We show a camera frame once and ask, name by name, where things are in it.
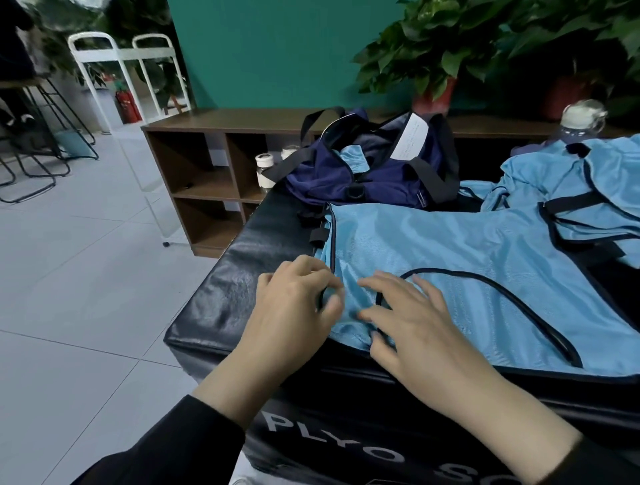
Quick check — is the person's right hand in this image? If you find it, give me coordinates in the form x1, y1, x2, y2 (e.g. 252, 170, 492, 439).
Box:
357, 272, 511, 416

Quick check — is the person's left hand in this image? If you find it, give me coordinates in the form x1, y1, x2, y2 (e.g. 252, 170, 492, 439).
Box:
235, 254, 346, 386

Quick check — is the light blue vest black trim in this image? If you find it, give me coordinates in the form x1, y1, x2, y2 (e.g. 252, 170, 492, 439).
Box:
335, 145, 372, 176
313, 200, 640, 379
460, 135, 640, 269

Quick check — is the navy blue bag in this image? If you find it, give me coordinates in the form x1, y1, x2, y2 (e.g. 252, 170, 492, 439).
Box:
262, 107, 461, 211

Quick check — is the clear bottle silver cap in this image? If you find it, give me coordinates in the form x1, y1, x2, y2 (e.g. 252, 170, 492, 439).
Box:
560, 99, 608, 143

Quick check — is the person's left forearm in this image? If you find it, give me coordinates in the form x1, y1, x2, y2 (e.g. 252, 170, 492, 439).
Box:
70, 344, 291, 485

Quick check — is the black leather bench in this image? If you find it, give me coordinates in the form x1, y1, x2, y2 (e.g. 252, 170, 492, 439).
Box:
165, 150, 640, 485

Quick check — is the small white-lidded jar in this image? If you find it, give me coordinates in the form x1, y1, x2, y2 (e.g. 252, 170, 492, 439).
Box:
255, 153, 277, 191

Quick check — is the wooden shelf cabinet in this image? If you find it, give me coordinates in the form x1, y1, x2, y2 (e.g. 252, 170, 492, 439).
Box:
142, 108, 631, 259

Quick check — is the red bottle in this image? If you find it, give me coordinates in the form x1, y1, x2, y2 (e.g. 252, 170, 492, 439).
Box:
115, 88, 143, 126

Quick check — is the teal bucket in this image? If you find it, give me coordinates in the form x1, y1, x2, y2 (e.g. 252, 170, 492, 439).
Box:
55, 130, 98, 161

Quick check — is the green plant in red pot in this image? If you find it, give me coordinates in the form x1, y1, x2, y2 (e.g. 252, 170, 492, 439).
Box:
500, 0, 640, 126
352, 0, 521, 119

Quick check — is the white wheeled cart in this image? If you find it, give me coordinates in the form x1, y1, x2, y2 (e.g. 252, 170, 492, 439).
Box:
67, 32, 193, 248

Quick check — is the wooden top black stool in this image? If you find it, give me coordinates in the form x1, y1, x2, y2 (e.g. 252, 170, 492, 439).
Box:
0, 75, 99, 204

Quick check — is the white metal rack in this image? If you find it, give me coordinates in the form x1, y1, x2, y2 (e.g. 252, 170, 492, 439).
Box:
20, 0, 186, 106

